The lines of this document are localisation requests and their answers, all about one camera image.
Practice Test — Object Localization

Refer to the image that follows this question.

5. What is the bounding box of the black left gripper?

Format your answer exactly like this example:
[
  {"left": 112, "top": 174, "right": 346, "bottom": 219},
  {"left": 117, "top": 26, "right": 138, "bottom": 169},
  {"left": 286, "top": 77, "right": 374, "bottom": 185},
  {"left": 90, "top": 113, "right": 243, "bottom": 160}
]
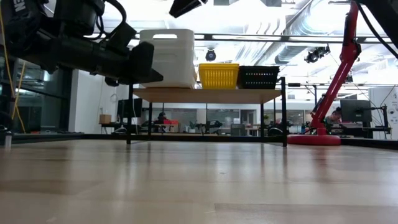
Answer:
[{"left": 54, "top": 37, "right": 164, "bottom": 87}]

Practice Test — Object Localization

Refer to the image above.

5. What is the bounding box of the black plastic mesh basket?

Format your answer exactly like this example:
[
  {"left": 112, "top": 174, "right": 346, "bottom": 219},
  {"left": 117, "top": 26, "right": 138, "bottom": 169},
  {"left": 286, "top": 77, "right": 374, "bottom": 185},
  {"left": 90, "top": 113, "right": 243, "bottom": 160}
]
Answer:
[{"left": 238, "top": 65, "right": 280, "bottom": 90}]

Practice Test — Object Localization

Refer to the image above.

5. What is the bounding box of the black monitor on arm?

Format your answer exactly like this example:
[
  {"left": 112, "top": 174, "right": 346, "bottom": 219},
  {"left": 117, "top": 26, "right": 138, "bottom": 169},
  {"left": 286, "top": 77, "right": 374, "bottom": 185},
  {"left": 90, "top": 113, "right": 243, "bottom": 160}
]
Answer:
[{"left": 340, "top": 98, "right": 373, "bottom": 123}]

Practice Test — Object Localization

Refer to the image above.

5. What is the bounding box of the black computer monitor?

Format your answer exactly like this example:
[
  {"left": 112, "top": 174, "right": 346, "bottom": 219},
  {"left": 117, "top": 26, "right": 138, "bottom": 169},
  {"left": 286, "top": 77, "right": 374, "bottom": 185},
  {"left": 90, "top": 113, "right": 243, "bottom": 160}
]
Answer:
[{"left": 117, "top": 98, "right": 143, "bottom": 118}]

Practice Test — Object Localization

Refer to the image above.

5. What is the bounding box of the white ceiling pipe bundle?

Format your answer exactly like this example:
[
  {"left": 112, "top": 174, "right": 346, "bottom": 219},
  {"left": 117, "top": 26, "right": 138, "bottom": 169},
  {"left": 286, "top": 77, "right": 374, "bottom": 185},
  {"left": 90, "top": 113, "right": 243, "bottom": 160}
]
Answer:
[{"left": 231, "top": 12, "right": 289, "bottom": 71}]

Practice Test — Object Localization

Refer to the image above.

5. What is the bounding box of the dark glass partition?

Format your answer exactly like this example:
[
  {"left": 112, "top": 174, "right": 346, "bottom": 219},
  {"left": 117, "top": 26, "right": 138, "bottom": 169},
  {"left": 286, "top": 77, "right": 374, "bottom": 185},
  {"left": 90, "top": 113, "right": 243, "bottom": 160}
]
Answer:
[{"left": 0, "top": 55, "right": 73, "bottom": 134}]

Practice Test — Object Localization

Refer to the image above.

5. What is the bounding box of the grey cabinet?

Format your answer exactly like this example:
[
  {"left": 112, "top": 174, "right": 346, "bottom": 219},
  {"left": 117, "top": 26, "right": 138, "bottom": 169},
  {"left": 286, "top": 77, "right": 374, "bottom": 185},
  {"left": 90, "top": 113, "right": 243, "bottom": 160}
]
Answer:
[{"left": 230, "top": 123, "right": 248, "bottom": 137}]

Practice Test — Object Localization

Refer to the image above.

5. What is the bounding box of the red desk lamp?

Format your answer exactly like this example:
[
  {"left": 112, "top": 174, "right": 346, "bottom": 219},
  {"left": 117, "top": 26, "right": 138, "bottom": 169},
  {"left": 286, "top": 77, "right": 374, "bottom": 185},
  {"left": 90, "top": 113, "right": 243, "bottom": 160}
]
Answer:
[{"left": 287, "top": 0, "right": 363, "bottom": 146}]

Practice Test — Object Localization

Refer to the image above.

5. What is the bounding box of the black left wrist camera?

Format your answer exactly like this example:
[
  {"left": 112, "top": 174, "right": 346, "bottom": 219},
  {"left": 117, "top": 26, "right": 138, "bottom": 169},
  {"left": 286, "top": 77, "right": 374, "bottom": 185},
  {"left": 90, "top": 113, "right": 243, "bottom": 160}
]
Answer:
[{"left": 107, "top": 22, "right": 137, "bottom": 54}]

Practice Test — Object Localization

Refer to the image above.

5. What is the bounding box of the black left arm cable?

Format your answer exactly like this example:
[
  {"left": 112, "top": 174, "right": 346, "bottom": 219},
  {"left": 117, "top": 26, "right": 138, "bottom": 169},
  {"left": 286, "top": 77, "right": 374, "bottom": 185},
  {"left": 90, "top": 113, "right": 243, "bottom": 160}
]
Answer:
[{"left": 96, "top": 0, "right": 128, "bottom": 41}]

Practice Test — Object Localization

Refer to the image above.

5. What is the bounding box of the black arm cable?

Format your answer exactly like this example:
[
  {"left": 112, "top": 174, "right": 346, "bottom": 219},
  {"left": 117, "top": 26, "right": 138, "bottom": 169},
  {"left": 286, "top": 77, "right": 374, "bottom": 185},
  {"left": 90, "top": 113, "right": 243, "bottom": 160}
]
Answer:
[
  {"left": 355, "top": 1, "right": 398, "bottom": 60},
  {"left": 96, "top": 0, "right": 128, "bottom": 41}
]

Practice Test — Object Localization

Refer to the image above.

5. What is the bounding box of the wooden shelf with black frame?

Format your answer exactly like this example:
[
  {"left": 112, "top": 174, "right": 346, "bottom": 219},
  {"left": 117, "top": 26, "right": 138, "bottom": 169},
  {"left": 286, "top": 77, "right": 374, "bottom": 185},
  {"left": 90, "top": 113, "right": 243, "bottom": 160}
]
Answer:
[{"left": 126, "top": 76, "right": 289, "bottom": 147}]

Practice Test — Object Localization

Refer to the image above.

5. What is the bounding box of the black aluminium table frame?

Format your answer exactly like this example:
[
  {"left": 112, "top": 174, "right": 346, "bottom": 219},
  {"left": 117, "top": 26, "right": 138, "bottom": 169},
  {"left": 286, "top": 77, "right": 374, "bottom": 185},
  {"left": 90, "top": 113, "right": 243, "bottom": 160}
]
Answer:
[{"left": 12, "top": 133, "right": 398, "bottom": 150}]

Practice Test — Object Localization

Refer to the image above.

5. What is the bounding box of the silver ventilation duct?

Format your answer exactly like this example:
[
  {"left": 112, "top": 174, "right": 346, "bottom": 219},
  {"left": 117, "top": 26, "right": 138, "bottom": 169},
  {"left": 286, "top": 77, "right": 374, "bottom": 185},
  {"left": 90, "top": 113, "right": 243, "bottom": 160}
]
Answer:
[{"left": 273, "top": 0, "right": 346, "bottom": 65}]

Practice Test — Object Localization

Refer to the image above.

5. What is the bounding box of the yellow extension cable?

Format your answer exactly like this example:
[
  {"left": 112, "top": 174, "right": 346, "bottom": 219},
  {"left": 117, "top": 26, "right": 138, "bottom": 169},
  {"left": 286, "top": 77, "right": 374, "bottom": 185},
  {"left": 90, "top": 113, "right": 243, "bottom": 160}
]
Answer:
[{"left": 0, "top": 0, "right": 26, "bottom": 134}]

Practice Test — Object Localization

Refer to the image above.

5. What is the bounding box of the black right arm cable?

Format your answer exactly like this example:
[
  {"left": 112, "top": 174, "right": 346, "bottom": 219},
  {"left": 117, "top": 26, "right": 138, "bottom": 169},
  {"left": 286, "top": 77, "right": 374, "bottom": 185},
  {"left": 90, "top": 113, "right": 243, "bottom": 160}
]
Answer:
[{"left": 355, "top": 1, "right": 398, "bottom": 60}]

